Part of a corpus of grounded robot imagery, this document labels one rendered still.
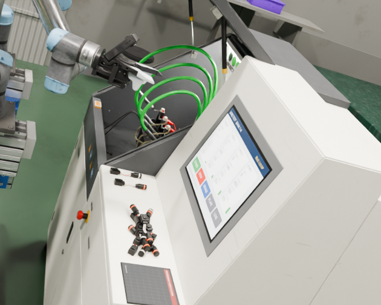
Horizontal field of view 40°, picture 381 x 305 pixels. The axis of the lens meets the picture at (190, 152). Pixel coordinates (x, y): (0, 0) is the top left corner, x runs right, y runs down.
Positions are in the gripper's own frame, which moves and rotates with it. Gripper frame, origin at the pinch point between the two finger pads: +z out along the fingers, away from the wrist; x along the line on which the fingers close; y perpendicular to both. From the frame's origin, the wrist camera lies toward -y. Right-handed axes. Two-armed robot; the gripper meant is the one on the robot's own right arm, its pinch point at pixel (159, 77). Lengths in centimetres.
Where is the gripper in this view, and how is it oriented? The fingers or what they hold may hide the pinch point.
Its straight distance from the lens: 162.3
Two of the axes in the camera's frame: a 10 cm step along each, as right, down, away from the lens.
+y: -3.8, 8.7, 3.0
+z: 9.2, 4.0, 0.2
